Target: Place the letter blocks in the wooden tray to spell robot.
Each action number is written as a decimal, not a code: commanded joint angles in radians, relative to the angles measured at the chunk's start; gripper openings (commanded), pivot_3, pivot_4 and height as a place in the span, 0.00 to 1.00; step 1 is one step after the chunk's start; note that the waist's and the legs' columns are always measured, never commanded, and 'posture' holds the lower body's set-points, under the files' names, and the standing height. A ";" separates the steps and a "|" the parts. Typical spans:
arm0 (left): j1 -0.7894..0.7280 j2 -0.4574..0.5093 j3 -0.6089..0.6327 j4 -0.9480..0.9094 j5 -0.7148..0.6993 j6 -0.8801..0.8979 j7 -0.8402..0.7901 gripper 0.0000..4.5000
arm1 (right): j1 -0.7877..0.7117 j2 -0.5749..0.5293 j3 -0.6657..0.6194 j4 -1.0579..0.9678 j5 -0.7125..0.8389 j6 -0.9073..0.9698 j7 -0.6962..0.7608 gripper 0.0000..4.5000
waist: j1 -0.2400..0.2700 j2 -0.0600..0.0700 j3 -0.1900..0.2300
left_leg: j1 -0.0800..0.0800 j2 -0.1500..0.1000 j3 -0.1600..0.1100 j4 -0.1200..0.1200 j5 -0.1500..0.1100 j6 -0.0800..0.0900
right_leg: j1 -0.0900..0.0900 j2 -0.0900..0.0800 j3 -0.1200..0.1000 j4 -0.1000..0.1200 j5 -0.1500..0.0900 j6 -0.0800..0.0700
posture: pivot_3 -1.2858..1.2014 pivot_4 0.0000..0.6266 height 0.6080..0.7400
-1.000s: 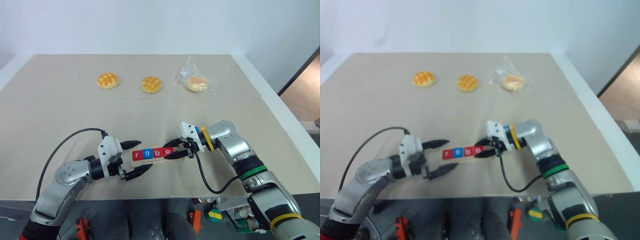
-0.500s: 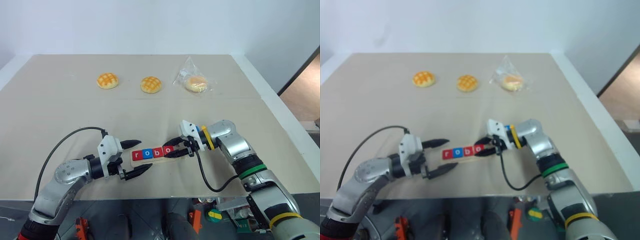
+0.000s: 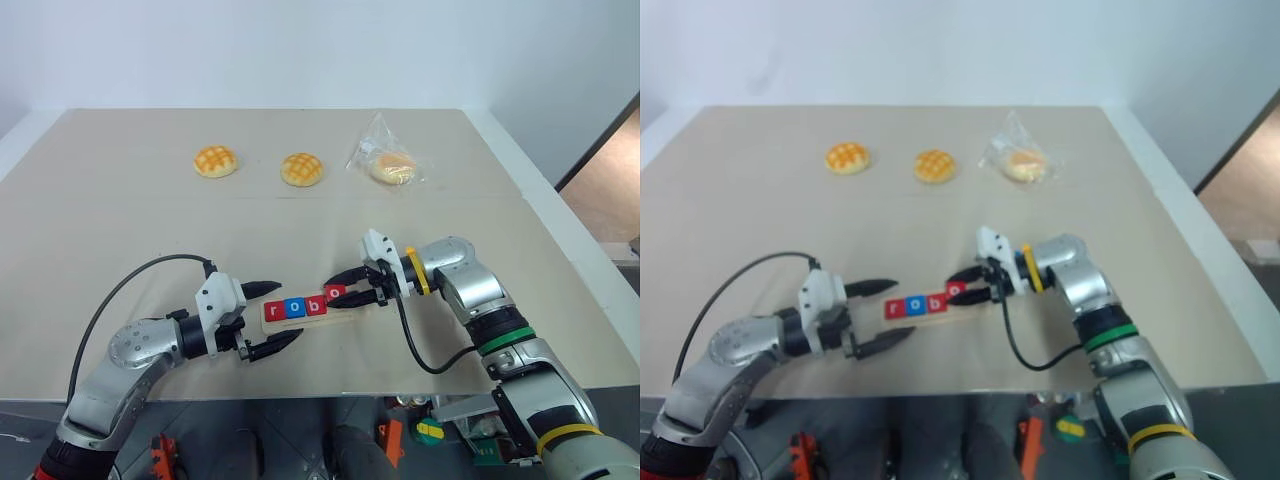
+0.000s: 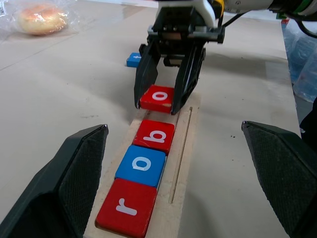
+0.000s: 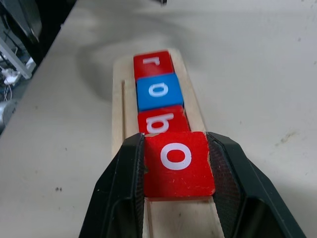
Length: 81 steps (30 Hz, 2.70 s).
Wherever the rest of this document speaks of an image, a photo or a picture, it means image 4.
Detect red tile letter o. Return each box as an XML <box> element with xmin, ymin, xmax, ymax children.
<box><xmin>139</xmin><ymin>84</ymin><xmax>175</xmax><ymax>114</ymax></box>

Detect wooden letter tray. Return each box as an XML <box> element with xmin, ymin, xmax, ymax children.
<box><xmin>83</xmin><ymin>94</ymin><xmax>202</xmax><ymax>238</ymax></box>

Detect blue tile letter o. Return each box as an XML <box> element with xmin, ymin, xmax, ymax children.
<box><xmin>115</xmin><ymin>145</ymin><xmax>166</xmax><ymax>188</ymax></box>

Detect red tile letter r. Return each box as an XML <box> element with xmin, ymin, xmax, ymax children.
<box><xmin>95</xmin><ymin>178</ymin><xmax>158</xmax><ymax>238</ymax></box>

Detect dark rounded object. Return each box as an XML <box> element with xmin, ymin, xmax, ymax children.
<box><xmin>299</xmin><ymin>108</ymin><xmax>317</xmax><ymax>157</ymax></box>

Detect blue tile letter t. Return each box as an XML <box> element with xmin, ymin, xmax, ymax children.
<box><xmin>126</xmin><ymin>52</ymin><xmax>142</xmax><ymax>67</ymax></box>

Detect clear bluish plastic bags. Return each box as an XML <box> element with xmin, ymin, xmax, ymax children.
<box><xmin>282</xmin><ymin>17</ymin><xmax>317</xmax><ymax>104</ymax></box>

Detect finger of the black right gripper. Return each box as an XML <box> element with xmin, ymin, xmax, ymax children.
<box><xmin>133</xmin><ymin>42</ymin><xmax>163</xmax><ymax>110</ymax></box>
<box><xmin>170</xmin><ymin>44</ymin><xmax>207</xmax><ymax>116</ymax></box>

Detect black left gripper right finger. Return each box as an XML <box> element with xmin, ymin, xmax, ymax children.
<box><xmin>241</xmin><ymin>120</ymin><xmax>317</xmax><ymax>238</ymax></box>

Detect bread bun in clear bag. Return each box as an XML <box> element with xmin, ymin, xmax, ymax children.
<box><xmin>0</xmin><ymin>0</ymin><xmax>80</xmax><ymax>40</ymax></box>

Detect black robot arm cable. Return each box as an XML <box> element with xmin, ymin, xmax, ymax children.
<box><xmin>221</xmin><ymin>12</ymin><xmax>246</xmax><ymax>28</ymax></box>

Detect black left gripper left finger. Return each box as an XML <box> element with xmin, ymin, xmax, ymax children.
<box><xmin>0</xmin><ymin>124</ymin><xmax>109</xmax><ymax>238</ymax></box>

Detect red tile letter b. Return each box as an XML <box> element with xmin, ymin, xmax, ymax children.
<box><xmin>132</xmin><ymin>119</ymin><xmax>175</xmax><ymax>156</ymax></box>

